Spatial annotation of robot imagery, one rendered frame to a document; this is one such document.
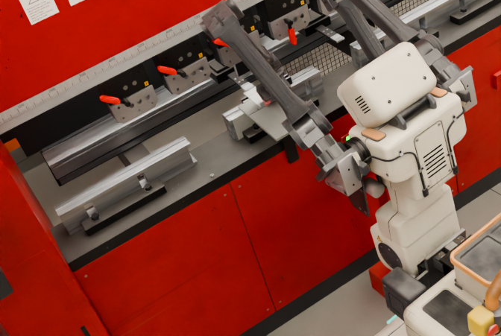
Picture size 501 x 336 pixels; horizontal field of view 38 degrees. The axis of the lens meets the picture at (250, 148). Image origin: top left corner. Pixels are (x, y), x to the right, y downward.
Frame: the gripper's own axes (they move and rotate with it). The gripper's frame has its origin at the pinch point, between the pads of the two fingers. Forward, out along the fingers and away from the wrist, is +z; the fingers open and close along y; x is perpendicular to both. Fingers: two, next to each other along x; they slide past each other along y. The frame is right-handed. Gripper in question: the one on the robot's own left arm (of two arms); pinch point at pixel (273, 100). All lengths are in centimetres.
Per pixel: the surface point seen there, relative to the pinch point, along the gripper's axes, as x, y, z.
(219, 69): -27.7, 5.4, 11.8
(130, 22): -26, 35, -39
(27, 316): 22, 103, 6
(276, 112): 5.0, 1.9, -1.1
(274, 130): 12.2, 7.3, -4.8
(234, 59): -13.6, 6.8, -13.6
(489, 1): 2, -100, 12
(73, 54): -26, 54, -38
